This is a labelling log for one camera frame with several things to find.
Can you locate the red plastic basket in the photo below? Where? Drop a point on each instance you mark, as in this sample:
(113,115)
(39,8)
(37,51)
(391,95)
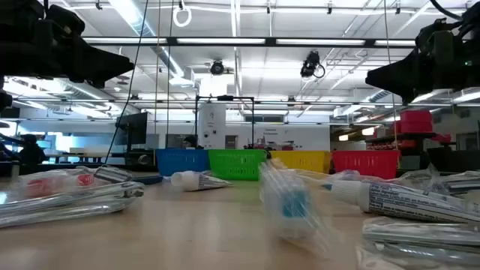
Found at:
(367,163)

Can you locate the teal toothbrush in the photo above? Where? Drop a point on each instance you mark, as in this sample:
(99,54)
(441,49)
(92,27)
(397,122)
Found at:
(416,176)
(292,204)

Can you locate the blue plastic basket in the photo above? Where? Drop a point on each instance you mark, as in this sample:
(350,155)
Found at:
(180,161)

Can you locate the white toothpaste tube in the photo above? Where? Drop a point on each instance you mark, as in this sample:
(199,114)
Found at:
(405,202)
(195,180)

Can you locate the silver razor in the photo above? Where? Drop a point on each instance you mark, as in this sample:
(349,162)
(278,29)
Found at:
(67,204)
(420,243)

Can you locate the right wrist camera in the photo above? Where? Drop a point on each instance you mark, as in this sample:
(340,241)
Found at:
(431,33)

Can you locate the black monitor on stand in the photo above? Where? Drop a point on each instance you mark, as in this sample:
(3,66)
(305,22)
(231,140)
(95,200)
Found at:
(131,129)

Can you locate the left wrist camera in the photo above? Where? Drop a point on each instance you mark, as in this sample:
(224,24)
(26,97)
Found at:
(63,18)

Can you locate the red storage bins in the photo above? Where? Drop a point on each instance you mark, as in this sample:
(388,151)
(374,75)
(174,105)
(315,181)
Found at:
(414,122)

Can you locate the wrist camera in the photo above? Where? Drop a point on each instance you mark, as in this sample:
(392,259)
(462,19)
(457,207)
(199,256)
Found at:
(63,18)
(431,33)

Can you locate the small white post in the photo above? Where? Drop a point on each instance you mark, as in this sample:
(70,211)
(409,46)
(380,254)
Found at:
(15,170)

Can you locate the green plastic basket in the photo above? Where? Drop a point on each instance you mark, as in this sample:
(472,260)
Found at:
(236,165)

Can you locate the red dental floss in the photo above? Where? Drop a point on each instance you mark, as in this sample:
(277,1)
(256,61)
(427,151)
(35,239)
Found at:
(85,180)
(45,185)

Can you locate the person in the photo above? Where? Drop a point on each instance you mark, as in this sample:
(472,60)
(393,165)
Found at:
(32,152)
(190,141)

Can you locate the dark blue plastic stick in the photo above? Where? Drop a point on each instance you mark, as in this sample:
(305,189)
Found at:
(148,180)

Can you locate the dark cabinet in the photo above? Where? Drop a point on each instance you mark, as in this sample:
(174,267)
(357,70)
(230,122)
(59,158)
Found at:
(453,159)

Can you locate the round black overhead camera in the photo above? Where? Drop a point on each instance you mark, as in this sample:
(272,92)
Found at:
(217,68)

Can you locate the black equipment box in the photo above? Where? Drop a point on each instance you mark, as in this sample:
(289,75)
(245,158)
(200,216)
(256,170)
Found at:
(131,159)

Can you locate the dark storage shelf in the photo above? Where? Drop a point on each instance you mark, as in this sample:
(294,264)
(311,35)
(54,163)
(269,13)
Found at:
(401,137)

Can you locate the yellow plastic basket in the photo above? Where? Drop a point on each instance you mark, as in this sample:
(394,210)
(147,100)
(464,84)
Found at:
(303,161)

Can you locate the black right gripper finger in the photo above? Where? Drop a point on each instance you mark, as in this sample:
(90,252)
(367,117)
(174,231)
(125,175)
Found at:
(403,96)
(405,73)

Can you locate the thin black frame stand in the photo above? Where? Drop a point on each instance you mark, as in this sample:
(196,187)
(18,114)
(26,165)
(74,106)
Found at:
(225,98)

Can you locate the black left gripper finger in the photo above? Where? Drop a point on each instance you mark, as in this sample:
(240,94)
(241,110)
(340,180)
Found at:
(107,76)
(105,60)

